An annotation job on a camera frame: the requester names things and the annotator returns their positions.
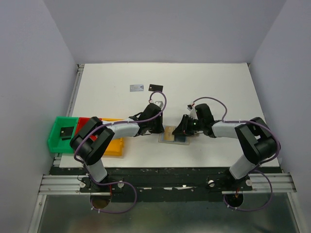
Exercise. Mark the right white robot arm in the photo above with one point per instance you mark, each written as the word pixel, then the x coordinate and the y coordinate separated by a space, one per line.
pixel 256 140

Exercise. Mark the red plastic bin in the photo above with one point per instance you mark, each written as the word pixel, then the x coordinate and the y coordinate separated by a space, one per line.
pixel 81 122

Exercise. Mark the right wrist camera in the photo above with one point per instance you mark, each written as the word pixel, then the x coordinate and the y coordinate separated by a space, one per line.
pixel 192 111

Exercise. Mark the green plastic bin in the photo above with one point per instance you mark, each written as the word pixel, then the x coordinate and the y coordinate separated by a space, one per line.
pixel 55 144

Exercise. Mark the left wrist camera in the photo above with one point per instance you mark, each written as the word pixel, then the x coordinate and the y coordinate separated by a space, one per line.
pixel 160 103

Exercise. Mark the yellow plastic bin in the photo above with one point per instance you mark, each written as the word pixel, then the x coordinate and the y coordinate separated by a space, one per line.
pixel 115 148

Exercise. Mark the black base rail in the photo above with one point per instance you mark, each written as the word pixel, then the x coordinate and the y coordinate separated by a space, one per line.
pixel 165 184

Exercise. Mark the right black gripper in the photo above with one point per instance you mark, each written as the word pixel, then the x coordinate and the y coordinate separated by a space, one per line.
pixel 182 128

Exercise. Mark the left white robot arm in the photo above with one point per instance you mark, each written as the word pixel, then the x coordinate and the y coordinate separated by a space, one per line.
pixel 93 139

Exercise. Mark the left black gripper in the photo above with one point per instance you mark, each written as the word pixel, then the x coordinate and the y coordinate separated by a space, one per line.
pixel 160 129

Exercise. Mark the gold credit card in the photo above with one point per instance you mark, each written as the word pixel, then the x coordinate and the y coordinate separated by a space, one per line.
pixel 168 133

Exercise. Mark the black item in green bin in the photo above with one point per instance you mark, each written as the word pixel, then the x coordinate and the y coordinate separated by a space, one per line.
pixel 66 133

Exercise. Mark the silver credit card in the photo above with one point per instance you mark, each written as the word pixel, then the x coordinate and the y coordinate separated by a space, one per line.
pixel 136 87

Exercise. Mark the black credit card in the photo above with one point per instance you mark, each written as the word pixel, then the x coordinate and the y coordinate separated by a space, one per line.
pixel 155 87

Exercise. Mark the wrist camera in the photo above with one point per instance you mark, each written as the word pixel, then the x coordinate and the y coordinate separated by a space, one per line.
pixel 192 111
pixel 160 103

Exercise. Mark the beige card holder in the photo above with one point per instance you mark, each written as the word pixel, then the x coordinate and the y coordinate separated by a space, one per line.
pixel 178 139

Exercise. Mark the aluminium side rail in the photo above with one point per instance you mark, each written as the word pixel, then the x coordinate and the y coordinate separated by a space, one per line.
pixel 74 93

